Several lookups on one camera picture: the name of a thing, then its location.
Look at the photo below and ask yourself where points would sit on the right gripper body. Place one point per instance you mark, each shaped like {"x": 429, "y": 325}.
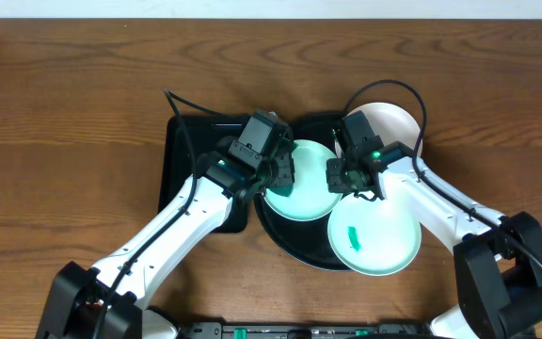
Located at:
{"x": 342, "y": 177}

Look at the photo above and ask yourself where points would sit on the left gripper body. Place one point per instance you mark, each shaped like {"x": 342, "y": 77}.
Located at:
{"x": 281, "y": 170}

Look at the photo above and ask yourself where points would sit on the green scrubbing sponge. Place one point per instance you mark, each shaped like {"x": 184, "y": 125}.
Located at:
{"x": 278, "y": 192}

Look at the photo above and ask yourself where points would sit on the mint plate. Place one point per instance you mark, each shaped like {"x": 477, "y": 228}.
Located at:
{"x": 310, "y": 198}
{"x": 372, "y": 236}

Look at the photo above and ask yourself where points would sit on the white plate top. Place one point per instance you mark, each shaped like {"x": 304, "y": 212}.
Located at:
{"x": 391, "y": 122}

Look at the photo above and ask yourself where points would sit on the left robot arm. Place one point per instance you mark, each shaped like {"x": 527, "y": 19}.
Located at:
{"x": 112, "y": 298}

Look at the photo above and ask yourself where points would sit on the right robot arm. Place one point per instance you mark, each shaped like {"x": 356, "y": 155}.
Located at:
{"x": 390, "y": 195}

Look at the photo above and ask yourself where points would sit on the black round tray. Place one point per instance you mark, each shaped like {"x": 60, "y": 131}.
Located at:
{"x": 306, "y": 241}

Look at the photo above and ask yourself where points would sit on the black rectangular water tray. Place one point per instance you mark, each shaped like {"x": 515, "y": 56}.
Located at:
{"x": 204, "y": 132}

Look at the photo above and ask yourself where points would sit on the mint plate bottom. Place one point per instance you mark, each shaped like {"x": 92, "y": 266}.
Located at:
{"x": 372, "y": 236}

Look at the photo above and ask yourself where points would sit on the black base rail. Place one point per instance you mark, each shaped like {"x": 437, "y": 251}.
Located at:
{"x": 216, "y": 330}

